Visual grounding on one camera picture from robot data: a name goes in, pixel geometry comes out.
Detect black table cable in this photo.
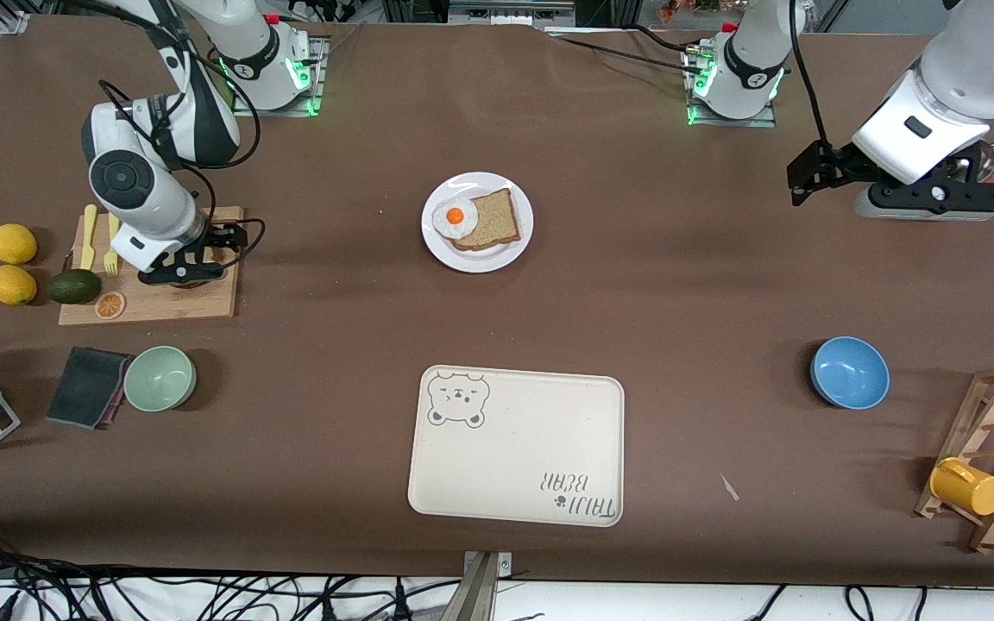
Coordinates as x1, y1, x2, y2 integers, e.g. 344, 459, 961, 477
544, 26, 707, 77

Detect dark green avocado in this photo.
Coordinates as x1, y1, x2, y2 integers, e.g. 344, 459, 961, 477
47, 268, 103, 305

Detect cream bear print tray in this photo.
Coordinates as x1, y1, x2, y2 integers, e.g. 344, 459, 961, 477
407, 365, 626, 528

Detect colourful artificial flowers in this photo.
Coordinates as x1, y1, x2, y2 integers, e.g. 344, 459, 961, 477
657, 0, 724, 22

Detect wooden cup drying rack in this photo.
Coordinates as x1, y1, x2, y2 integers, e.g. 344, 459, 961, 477
914, 365, 994, 555

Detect metal clamp bracket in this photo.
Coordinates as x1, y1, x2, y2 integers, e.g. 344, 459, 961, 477
450, 550, 513, 621

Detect dark grey folded cloth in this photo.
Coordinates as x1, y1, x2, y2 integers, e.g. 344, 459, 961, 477
46, 347, 134, 430

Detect blue bowl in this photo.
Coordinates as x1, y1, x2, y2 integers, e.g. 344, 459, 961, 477
810, 336, 890, 410

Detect white round plate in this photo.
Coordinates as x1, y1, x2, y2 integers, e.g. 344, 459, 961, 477
421, 172, 534, 273

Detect black cable bundle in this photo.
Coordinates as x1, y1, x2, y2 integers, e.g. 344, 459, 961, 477
0, 530, 463, 621

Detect grey metal frame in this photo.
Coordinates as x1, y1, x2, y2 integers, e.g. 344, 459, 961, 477
381, 0, 645, 28

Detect brown bread slice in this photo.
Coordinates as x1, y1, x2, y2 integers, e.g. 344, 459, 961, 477
160, 241, 225, 291
450, 188, 521, 252

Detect pale green bowl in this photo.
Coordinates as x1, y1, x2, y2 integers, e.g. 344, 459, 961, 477
123, 346, 198, 412

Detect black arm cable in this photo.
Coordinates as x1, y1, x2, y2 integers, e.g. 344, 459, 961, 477
98, 0, 267, 261
789, 0, 830, 147

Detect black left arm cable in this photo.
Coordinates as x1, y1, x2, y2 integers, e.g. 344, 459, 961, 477
789, 0, 830, 147

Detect yellow mug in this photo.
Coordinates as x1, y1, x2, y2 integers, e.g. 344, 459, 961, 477
929, 457, 994, 517

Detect yellow plastic fork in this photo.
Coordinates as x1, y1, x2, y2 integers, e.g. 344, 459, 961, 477
104, 211, 123, 278

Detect toy fried egg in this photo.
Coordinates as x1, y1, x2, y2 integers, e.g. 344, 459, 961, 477
432, 198, 478, 240

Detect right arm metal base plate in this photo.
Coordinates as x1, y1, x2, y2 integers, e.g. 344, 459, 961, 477
230, 34, 330, 117

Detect black floor cable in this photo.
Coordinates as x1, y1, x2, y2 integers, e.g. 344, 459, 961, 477
745, 585, 929, 621

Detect wooden cutting board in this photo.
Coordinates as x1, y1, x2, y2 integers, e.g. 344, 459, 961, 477
58, 206, 244, 327

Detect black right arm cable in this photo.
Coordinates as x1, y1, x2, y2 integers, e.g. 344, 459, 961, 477
98, 0, 267, 261

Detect yellow lemon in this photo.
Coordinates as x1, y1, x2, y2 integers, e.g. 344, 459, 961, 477
0, 223, 38, 265
0, 265, 38, 306

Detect yellow plastic knife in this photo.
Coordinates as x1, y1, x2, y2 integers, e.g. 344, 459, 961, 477
79, 204, 98, 273

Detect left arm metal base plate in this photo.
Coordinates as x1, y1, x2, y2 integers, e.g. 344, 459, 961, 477
681, 47, 778, 129

